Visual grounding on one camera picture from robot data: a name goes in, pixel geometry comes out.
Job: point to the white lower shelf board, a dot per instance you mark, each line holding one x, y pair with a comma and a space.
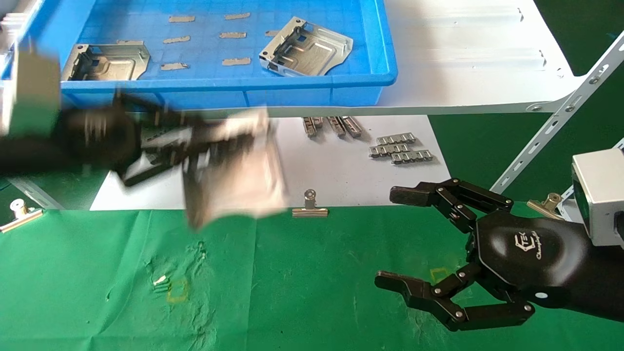
341, 180

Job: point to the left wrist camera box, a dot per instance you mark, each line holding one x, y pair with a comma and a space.
34, 92

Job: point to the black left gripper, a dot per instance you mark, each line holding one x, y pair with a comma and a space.
87, 141

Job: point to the green table cloth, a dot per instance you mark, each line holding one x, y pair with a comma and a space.
317, 273

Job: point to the white metal shelf board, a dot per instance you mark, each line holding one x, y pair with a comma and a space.
463, 58

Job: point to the grey metal bar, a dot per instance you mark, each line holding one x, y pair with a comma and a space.
36, 194

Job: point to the stacked white metal strips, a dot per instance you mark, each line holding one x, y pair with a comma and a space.
12, 20

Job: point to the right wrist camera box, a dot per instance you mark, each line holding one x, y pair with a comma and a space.
602, 190

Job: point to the white perforated shelf post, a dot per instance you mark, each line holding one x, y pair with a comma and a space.
551, 126

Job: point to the metal binder clip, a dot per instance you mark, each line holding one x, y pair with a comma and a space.
22, 217
309, 210
542, 207

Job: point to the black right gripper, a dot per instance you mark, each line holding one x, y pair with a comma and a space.
531, 258

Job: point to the silver metal bracket part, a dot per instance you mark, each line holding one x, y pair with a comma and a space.
109, 63
243, 180
307, 51

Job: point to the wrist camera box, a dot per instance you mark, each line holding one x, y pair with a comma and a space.
34, 92
602, 190

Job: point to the blue plastic tray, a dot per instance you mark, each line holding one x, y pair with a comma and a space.
214, 92

